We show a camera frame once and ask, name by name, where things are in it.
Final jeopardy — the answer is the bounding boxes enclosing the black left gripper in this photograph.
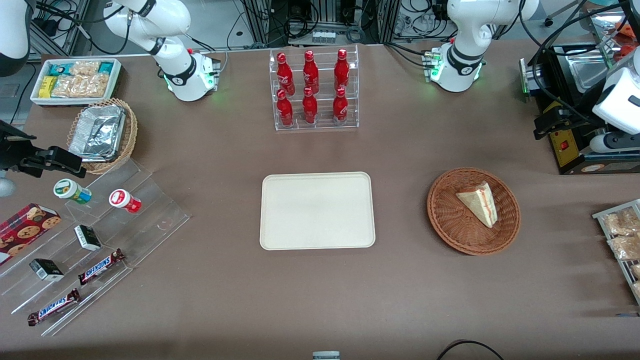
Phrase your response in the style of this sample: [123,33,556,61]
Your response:
[533,107,602,141]

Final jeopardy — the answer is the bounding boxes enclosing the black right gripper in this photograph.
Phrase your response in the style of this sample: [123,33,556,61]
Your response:
[0,120,87,179]

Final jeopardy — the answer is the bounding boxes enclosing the triangular sandwich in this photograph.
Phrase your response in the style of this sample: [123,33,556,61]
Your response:
[455,182,499,229]

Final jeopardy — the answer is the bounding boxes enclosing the light tan wicker basket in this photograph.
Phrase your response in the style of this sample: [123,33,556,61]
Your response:
[66,97,139,175]

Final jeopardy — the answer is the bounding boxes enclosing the brown round wicker basket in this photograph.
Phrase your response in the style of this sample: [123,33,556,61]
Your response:
[426,167,522,257]

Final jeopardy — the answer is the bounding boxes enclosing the cream plastic tray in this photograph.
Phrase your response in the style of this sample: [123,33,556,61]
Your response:
[259,171,377,251]

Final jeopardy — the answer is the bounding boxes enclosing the green label white-lid jar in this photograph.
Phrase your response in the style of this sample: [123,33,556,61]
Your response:
[53,178,93,205]

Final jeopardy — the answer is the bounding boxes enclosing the black machine with yellow panel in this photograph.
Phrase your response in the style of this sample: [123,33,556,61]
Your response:
[518,42,640,176]

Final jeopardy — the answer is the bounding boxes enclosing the stacked aluminium foil containers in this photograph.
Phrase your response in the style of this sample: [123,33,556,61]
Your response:
[68,104,126,163]

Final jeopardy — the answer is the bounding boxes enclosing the steel pan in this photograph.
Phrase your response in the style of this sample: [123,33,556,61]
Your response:
[569,55,614,94]

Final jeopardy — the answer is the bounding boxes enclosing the red label white-lid jar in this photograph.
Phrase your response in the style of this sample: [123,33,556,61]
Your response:
[108,188,142,214]

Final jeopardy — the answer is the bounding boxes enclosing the white snack bin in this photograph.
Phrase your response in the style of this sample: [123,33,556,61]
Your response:
[29,58,123,107]

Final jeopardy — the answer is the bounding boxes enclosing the clear rice cracker bag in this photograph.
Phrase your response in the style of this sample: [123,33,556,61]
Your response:
[52,74,110,99]
[69,60,101,77]

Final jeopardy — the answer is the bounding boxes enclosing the yellow snack packet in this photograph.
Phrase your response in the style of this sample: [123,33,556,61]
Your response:
[38,75,59,99]

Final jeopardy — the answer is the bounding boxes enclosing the small black carton box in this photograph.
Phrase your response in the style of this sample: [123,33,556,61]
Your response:
[28,258,65,282]
[73,224,102,252]

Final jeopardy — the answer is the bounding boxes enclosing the red chocolate chip cookie box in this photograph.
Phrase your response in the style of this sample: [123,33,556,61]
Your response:
[0,202,62,266]

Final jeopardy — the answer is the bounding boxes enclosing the clear acrylic stepped shelf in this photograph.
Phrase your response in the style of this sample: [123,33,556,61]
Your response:
[0,158,191,337]

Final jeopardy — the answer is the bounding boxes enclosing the Snickers chocolate bar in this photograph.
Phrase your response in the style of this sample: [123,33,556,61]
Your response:
[77,248,126,286]
[27,288,81,327]

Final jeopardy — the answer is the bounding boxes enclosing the red orange food items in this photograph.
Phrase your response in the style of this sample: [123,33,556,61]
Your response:
[613,22,640,58]

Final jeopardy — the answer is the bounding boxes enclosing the red cola bottle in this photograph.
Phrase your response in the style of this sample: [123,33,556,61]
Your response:
[333,48,351,92]
[301,86,319,125]
[302,50,320,95]
[332,87,349,125]
[276,89,295,127]
[276,52,296,96]

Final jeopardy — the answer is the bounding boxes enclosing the clear acrylic bottle rack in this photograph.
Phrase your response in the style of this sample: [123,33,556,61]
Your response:
[268,44,360,132]

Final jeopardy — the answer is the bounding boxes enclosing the metal wire rack tray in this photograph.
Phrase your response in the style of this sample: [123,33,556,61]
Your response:
[592,198,640,306]

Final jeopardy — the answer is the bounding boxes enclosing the black cable loop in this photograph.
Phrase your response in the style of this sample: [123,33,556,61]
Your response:
[436,339,506,360]

